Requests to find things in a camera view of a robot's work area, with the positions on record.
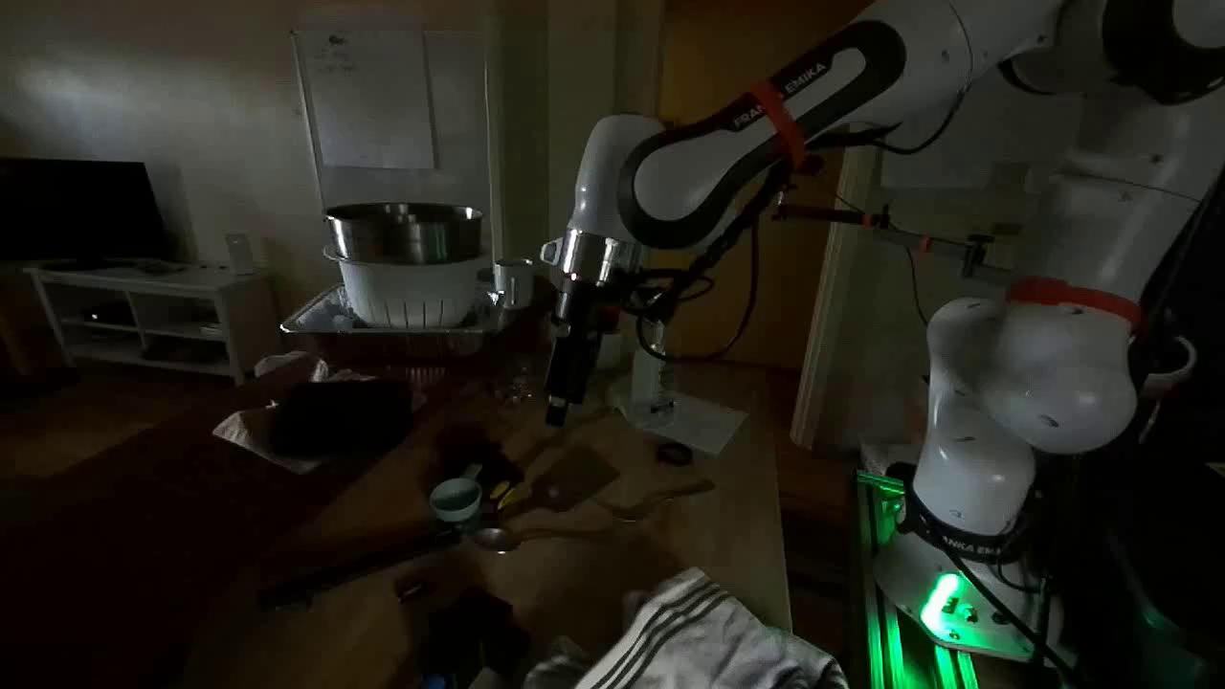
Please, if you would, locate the white paper towel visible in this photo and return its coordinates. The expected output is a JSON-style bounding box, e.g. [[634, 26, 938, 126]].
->
[[608, 379, 751, 459]]

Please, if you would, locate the stainless steel bowl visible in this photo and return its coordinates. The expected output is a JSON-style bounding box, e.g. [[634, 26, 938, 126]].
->
[[321, 198, 490, 267]]

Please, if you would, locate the white paper sheet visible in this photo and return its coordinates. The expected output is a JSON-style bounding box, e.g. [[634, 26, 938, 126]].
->
[[206, 402, 335, 480]]

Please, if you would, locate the black television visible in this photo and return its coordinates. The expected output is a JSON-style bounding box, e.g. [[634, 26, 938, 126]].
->
[[0, 154, 177, 267]]

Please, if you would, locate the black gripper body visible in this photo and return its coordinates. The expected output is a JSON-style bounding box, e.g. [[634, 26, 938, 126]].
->
[[545, 273, 617, 402]]

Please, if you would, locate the clear pump bottle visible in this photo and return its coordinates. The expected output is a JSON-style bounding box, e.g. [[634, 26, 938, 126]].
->
[[629, 342, 680, 424]]

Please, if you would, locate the green lit robot stand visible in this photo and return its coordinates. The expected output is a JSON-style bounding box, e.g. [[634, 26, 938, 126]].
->
[[852, 468, 1026, 689]]

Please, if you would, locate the white wall paper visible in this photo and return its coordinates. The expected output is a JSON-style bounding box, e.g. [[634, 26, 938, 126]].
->
[[292, 26, 499, 208]]

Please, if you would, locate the metal camera mount rod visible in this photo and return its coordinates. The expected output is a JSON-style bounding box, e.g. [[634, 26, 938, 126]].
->
[[768, 197, 1026, 282]]

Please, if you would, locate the metal spoon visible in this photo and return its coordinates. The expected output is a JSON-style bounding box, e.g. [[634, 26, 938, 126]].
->
[[469, 516, 528, 556]]

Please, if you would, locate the white striped towel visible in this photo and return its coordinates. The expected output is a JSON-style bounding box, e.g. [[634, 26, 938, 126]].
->
[[570, 568, 852, 689]]

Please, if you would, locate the clear drinking glass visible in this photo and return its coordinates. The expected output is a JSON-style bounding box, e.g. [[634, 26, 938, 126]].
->
[[490, 356, 538, 408]]

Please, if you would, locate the white TV stand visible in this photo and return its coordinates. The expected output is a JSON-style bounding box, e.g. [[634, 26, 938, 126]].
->
[[21, 262, 278, 385]]

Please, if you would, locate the black pan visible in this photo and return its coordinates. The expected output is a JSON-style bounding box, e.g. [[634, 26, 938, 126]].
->
[[261, 374, 418, 465]]

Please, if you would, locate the black measuring cup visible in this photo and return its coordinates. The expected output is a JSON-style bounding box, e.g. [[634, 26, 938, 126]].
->
[[431, 424, 513, 489]]

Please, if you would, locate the long black handle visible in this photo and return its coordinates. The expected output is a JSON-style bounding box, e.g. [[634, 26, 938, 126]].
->
[[251, 530, 464, 611]]

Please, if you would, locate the metal tray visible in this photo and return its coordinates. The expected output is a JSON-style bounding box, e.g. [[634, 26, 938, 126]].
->
[[277, 282, 517, 346]]

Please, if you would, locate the wooden door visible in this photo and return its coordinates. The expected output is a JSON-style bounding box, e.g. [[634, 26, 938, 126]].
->
[[647, 0, 871, 374]]

